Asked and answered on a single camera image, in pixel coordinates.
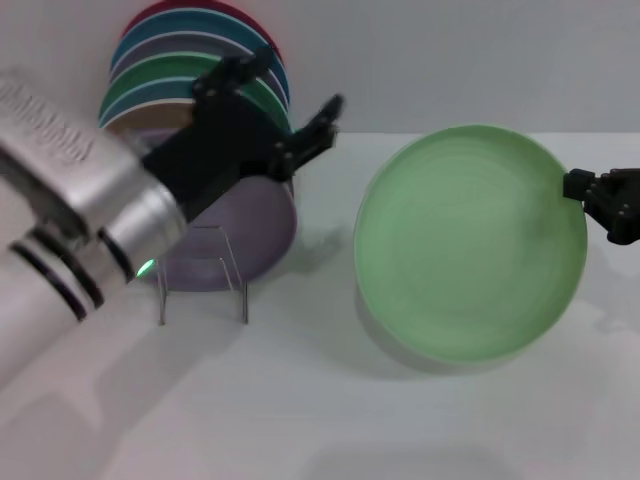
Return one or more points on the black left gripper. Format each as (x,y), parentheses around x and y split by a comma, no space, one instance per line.
(220,145)

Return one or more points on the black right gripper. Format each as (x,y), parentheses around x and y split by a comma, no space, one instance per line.
(620,205)

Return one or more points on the light green plate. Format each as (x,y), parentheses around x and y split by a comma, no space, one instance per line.
(465,250)

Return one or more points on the beige plate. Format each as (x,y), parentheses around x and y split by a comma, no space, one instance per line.
(160,116)

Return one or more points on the dark green plate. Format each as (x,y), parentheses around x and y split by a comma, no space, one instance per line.
(165,67)

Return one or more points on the teal plate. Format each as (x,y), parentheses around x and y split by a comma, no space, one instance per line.
(190,22)

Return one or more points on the grey purple plate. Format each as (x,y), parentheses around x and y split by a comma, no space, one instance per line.
(170,44)

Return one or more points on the lilac plate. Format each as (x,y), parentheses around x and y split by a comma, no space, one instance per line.
(250,225)

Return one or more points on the light blue plate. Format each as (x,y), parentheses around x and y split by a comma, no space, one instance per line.
(150,92)

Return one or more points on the crimson plate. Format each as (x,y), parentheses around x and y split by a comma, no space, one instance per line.
(142,17)

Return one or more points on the clear acrylic plate rack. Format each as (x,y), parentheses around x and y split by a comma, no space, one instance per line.
(235,280)

